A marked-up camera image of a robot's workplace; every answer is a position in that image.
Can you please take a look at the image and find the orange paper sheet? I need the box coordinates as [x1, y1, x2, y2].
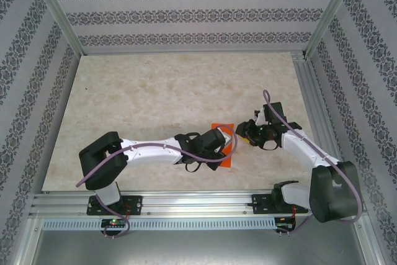
[210, 122, 236, 169]

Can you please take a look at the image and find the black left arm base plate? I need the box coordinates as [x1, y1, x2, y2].
[86, 195, 143, 216]

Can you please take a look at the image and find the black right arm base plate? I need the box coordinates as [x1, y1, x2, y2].
[251, 193, 310, 215]

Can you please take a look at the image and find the white right camera mount bracket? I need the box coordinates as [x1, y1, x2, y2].
[254, 108, 268, 125]

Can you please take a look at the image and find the aluminium side rail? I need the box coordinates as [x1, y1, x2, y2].
[291, 52, 353, 191]

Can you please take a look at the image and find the slotted grey cable duct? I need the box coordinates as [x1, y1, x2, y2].
[42, 217, 277, 230]

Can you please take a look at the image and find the aluminium frame post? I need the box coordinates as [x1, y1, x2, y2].
[305, 0, 362, 58]
[24, 0, 84, 56]

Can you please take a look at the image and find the long aluminium mounting rail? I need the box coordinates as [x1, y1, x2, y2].
[29, 189, 364, 216]

